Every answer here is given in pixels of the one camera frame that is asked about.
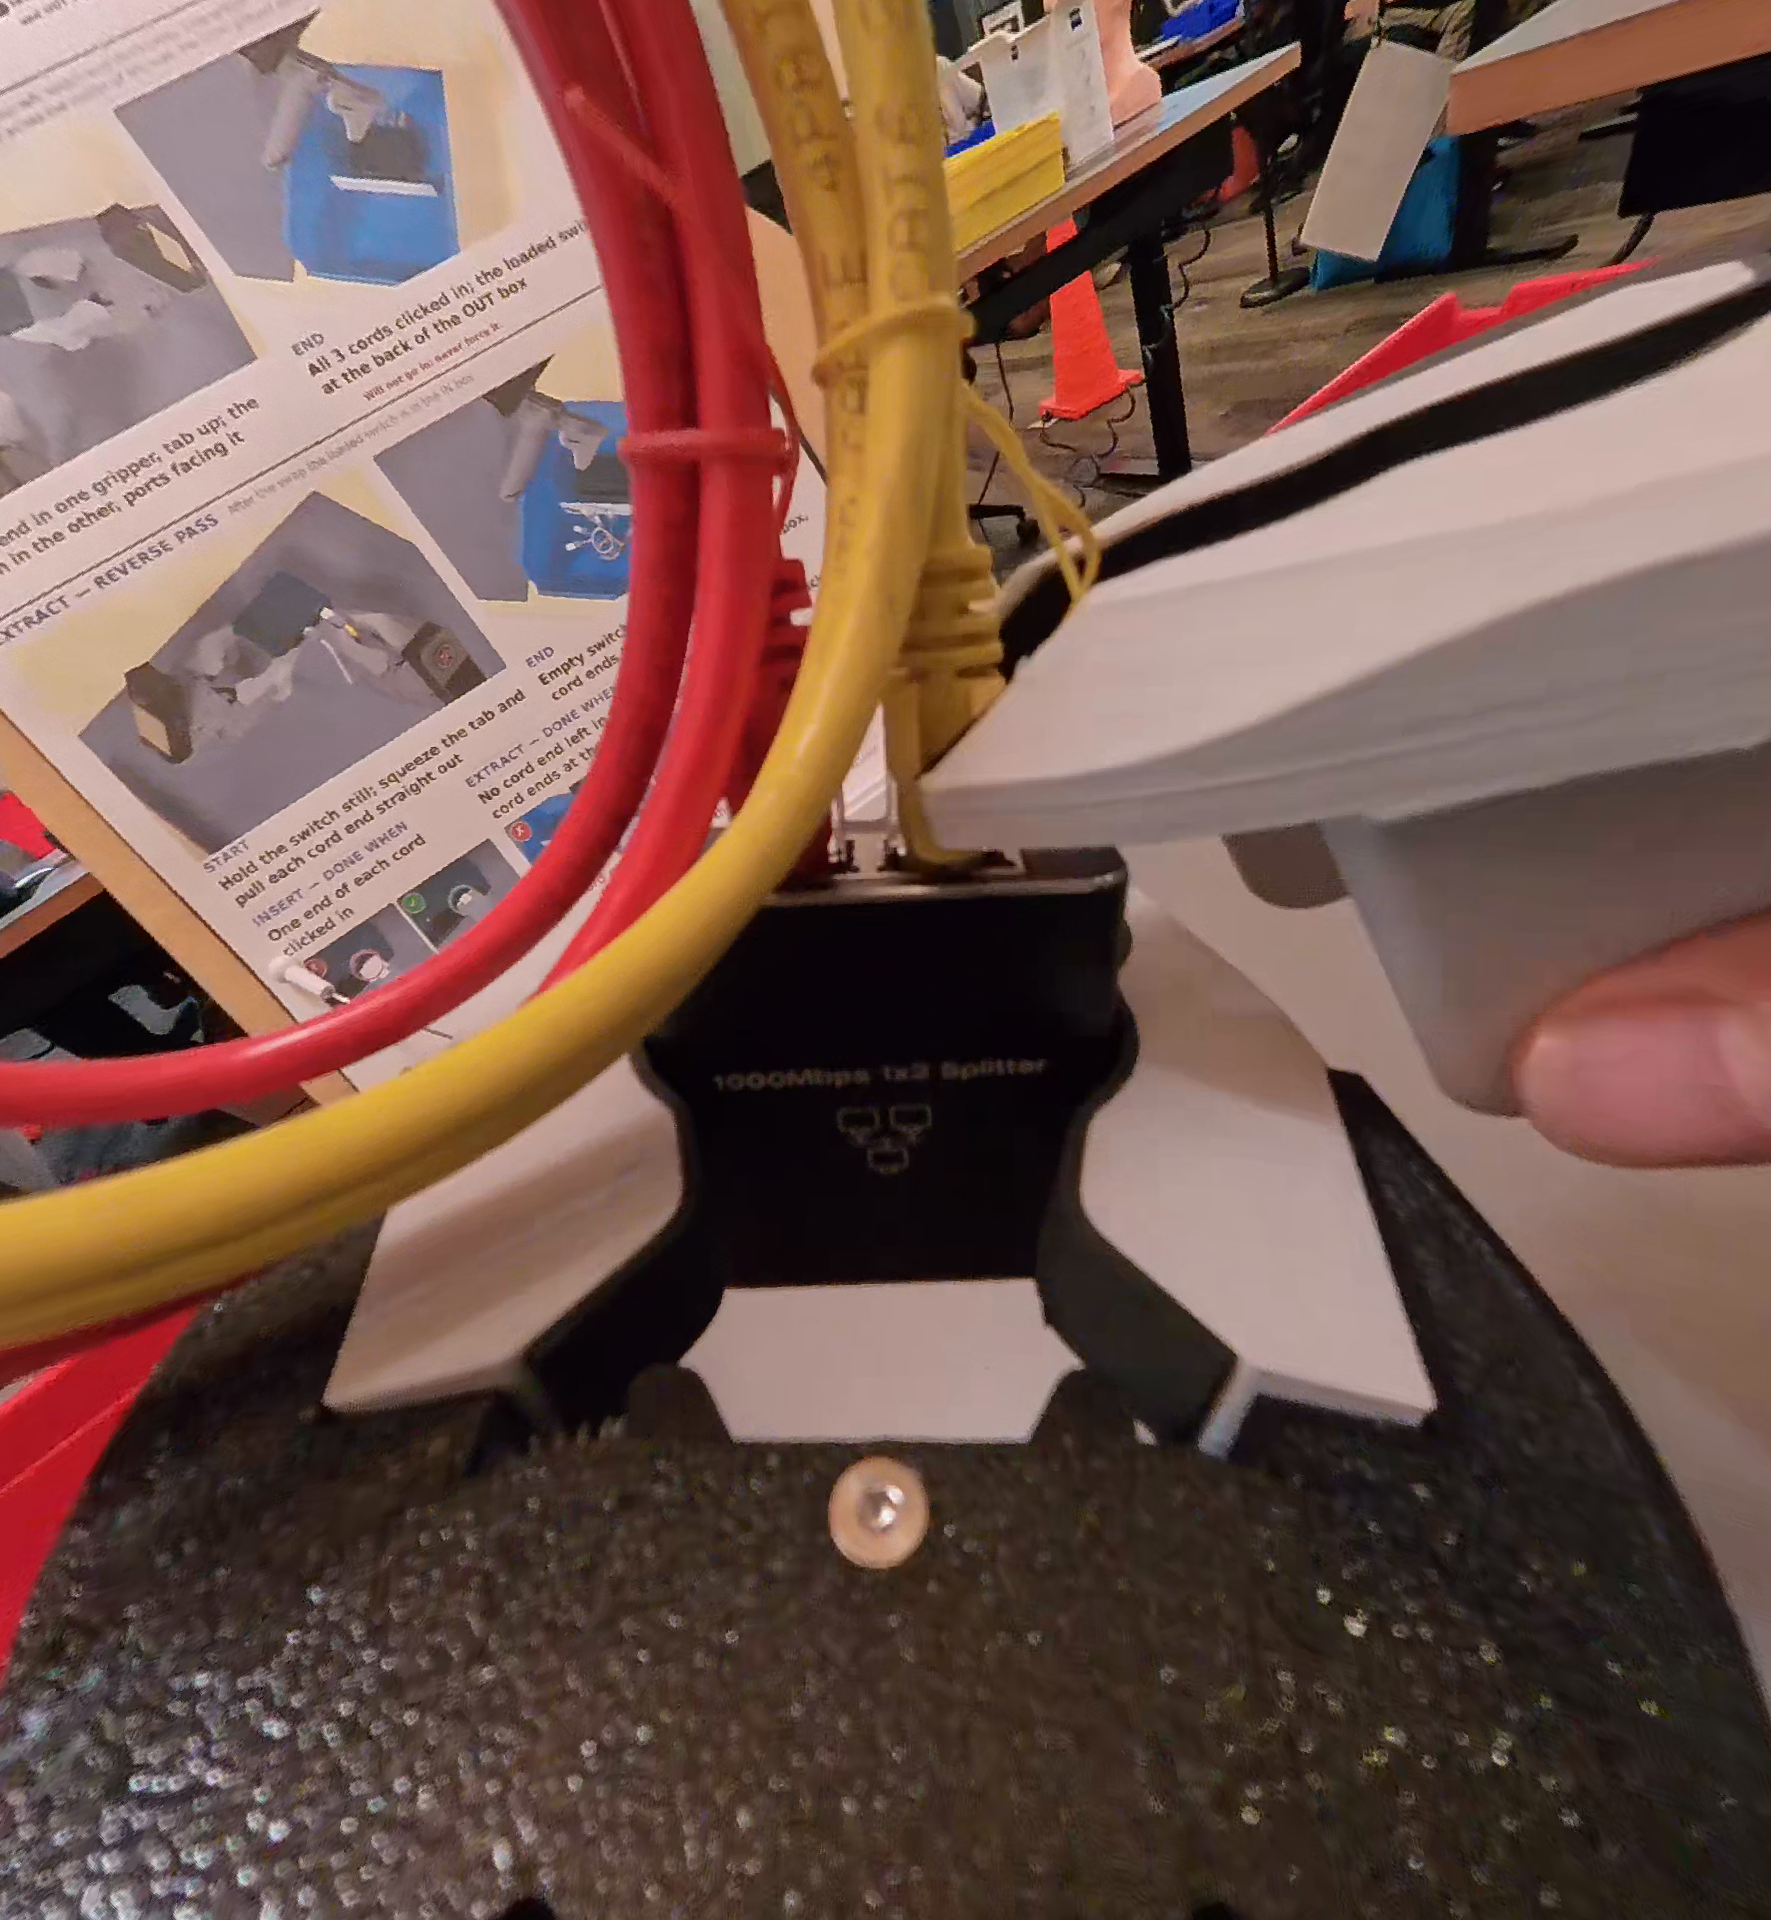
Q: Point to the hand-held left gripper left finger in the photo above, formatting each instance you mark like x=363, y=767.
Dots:
x=481, y=1290

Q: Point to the person's right hand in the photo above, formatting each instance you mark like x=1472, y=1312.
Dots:
x=1681, y=1048

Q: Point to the printed instruction board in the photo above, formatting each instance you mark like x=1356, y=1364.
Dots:
x=226, y=449

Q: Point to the mannequin head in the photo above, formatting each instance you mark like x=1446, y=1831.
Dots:
x=1133, y=60

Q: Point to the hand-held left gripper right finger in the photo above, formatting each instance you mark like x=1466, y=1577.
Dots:
x=1246, y=1200

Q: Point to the black ethernet splitter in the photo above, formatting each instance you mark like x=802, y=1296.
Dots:
x=892, y=1079

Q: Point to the orange traffic cone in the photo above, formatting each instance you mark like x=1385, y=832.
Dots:
x=1084, y=353

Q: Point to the yellow plastic bin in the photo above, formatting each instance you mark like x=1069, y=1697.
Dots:
x=999, y=172

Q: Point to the white carton box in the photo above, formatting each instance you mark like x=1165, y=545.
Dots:
x=1043, y=81

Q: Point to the grey desk wood edge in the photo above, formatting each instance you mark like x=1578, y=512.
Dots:
x=1169, y=134
x=1620, y=60

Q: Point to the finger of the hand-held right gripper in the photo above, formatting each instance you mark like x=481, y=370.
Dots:
x=1425, y=390
x=1352, y=644

